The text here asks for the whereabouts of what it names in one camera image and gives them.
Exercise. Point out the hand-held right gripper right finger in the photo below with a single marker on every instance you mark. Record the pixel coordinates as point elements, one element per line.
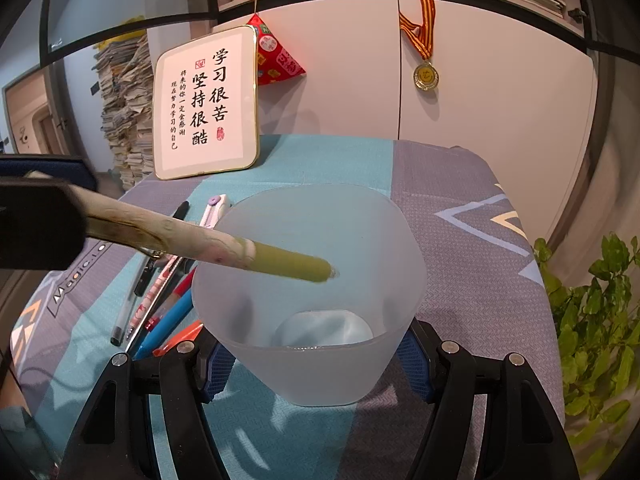
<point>417,365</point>

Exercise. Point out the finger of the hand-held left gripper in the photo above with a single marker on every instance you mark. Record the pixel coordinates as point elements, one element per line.
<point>50,167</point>
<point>35,225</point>

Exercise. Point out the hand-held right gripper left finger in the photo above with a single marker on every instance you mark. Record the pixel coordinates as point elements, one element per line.
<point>217,370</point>

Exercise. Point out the blue pen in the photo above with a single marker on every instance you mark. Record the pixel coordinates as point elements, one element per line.
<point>170,322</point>

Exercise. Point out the translucent white plastic cup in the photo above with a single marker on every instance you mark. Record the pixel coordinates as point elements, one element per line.
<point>300,370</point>

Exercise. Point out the red checked pen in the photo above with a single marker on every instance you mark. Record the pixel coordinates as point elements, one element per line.
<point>152,300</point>

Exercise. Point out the clear gel pen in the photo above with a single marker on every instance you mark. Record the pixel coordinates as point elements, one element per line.
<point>117,336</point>

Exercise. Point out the green pen with gold clip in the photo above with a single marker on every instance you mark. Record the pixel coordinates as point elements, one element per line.
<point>280,260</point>

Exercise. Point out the black marker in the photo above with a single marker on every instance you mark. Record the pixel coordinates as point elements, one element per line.
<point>181,210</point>

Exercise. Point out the wooden door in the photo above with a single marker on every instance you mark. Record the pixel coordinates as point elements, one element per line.
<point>37,120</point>

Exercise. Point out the orange pen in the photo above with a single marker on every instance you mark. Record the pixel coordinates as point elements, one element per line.
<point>182,335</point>

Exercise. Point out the tall stack of papers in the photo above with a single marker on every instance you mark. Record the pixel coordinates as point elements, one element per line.
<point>125,120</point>

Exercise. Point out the gold framed calligraphy sign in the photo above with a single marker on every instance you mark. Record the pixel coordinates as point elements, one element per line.
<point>205,105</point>

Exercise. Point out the green leafy plant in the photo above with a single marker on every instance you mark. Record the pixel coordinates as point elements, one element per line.
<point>600,310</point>

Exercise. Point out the red pyramid hanging ornament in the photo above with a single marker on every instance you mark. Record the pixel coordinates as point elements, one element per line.
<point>275,60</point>

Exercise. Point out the gold medal with striped ribbon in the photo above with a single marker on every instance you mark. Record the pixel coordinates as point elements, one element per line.
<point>426,76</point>

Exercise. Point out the white cabinet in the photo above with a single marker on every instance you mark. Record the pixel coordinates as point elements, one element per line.
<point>350,60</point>

